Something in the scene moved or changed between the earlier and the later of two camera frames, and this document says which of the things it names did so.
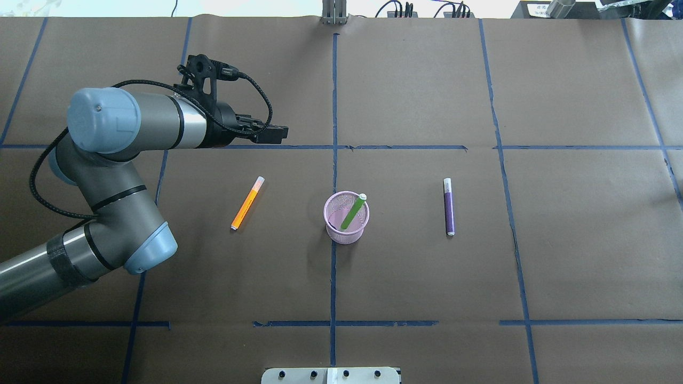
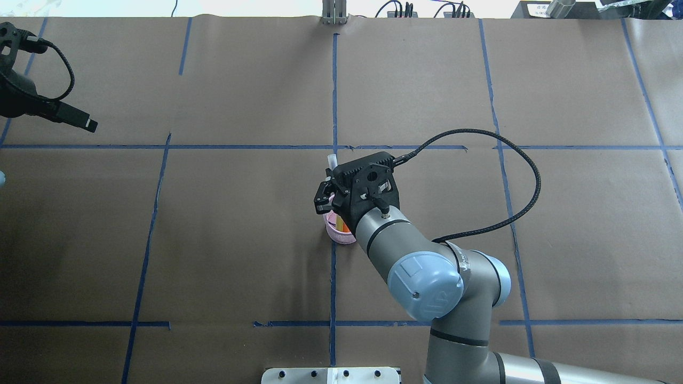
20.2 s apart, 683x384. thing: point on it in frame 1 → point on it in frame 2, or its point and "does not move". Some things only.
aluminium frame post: [334, 12] does not move
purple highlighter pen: [449, 207] → [332, 161]
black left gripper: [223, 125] → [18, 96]
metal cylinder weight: [558, 9] does not move
